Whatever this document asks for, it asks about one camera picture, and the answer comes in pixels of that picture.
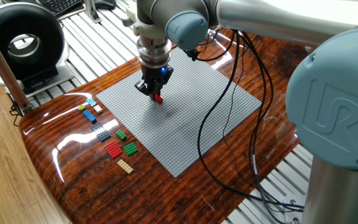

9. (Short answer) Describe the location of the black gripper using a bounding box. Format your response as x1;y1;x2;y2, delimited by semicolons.
134;63;175;101

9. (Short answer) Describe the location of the grey Lego baseplate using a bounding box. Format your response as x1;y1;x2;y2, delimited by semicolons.
95;47;262;178

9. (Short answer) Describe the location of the green square Lego plate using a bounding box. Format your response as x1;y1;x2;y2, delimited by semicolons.
122;142;139;157

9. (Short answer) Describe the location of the dark grey Lego plate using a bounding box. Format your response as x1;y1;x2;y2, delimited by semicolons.
91;123;112;143

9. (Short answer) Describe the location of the blue long Lego brick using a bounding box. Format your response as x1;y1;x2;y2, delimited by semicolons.
82;109;98;124

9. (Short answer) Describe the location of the red Lego plate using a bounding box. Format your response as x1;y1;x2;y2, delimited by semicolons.
104;141;124;159

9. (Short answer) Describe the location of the tan Lego plate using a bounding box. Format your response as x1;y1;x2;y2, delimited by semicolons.
116;159;134;175

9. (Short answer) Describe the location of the black computer mouse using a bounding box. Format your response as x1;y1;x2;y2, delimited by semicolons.
94;0;117;10

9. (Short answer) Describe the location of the glossy wood-grain table mat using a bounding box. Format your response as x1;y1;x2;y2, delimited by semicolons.
19;27;310;224

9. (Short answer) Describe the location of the black keyboard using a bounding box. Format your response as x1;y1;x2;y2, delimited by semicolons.
37;0;85;18

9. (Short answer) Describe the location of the brown wooden pole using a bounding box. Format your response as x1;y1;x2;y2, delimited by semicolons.
0;18;32;114

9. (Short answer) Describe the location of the black cable with ferrite bead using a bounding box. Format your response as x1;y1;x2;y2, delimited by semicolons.
185;29;305;209

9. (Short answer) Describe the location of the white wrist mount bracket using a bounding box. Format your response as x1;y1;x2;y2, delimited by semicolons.
121;2;167;39

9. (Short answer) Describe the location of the aluminium bracket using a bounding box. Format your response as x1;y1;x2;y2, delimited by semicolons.
83;0;102;24

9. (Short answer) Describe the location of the black cable with grey sleeve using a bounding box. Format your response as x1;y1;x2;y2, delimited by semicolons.
241;30;305;224

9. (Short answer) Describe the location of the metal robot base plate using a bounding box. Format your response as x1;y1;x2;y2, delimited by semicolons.
283;194;306;224

